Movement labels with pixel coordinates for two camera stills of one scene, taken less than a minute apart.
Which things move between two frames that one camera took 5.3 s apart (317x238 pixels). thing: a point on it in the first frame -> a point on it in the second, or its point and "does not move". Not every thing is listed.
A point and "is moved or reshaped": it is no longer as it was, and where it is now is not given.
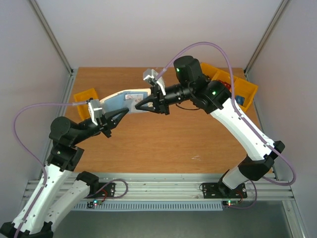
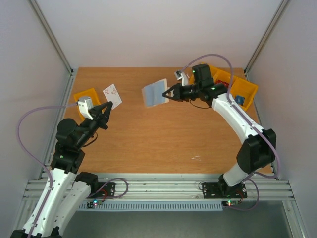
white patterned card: (132, 99) -> (112, 94)
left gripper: (108, 119) -> (97, 112)
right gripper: (161, 100) -> (178, 91)
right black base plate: (220, 190) does not move
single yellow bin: (82, 98) does not move
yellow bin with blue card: (244, 93) does not move
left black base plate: (105, 190) does not move
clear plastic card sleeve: (127, 99) is moved or reshaped
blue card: (239, 99) does not move
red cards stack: (228, 85) does not move
